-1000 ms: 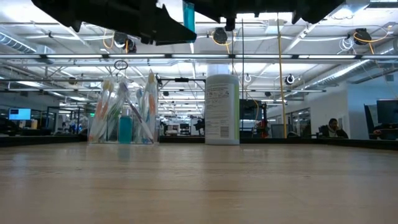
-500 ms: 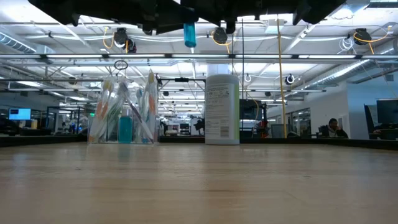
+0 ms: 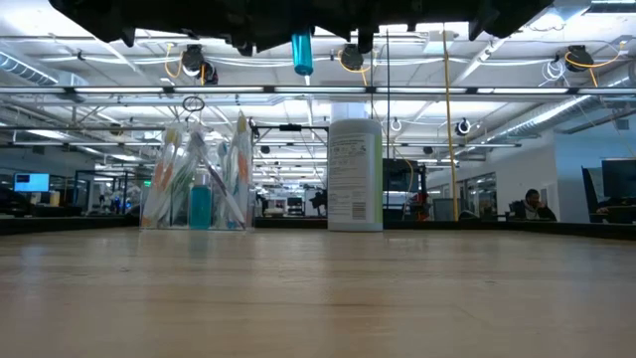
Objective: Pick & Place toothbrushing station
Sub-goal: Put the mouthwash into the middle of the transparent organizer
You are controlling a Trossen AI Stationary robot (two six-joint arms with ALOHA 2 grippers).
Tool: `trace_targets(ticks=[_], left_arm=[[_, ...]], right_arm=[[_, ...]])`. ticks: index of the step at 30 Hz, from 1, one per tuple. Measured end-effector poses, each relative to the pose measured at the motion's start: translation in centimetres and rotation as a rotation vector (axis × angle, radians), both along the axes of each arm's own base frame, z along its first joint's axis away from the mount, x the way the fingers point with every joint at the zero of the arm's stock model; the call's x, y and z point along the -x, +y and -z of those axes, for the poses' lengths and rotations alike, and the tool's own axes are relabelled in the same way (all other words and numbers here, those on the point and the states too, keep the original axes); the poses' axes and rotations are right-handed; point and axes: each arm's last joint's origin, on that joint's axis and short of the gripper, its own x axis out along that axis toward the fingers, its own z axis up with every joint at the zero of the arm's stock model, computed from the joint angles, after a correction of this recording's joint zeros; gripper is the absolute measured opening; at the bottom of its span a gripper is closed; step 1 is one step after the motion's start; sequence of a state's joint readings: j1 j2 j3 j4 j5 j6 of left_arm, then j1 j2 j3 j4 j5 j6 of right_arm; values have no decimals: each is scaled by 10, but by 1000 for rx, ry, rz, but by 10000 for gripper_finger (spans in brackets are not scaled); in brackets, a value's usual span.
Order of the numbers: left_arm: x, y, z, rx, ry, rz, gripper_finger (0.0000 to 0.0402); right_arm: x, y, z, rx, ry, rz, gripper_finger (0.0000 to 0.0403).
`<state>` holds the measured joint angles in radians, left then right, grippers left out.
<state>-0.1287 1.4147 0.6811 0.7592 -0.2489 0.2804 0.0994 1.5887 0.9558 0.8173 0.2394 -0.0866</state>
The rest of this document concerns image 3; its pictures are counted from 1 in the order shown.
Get black ceiling cable reel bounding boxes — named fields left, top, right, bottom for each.
left=339, top=43, right=367, bottom=74
left=180, top=44, right=220, bottom=87
left=564, top=44, right=595, bottom=74

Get black background camera stand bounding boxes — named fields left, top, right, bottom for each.
left=250, top=122, right=329, bottom=225

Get black hanging cable with coil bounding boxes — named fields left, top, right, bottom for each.
left=385, top=27, right=393, bottom=213

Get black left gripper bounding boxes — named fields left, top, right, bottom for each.
left=49, top=0, right=299, bottom=56

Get teal mouthwash bottle white cap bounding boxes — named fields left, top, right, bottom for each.
left=188, top=171, right=214, bottom=231
left=290, top=28, right=316, bottom=88

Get black aluminium table frame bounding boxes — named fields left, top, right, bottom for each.
left=0, top=214, right=636, bottom=241

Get long ceiling light bar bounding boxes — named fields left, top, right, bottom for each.
left=0, top=85, right=636, bottom=96

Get black background machine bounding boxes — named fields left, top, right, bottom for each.
left=383, top=158, right=427, bottom=224

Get computer monitor blue screen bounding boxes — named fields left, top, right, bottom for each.
left=13, top=172, right=51, bottom=194

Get black office chair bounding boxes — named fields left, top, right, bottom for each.
left=580, top=166, right=603, bottom=224

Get dark computer monitor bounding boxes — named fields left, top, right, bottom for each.
left=600, top=158, right=636, bottom=200

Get seated person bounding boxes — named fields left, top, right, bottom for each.
left=511, top=188, right=558, bottom=224

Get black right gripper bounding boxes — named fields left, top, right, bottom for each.
left=313, top=0, right=556, bottom=54

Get white wipes canister green stripe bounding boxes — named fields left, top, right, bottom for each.
left=326, top=117, right=385, bottom=233

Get thin black hanging cable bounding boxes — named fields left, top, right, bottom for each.
left=368, top=52, right=375, bottom=120

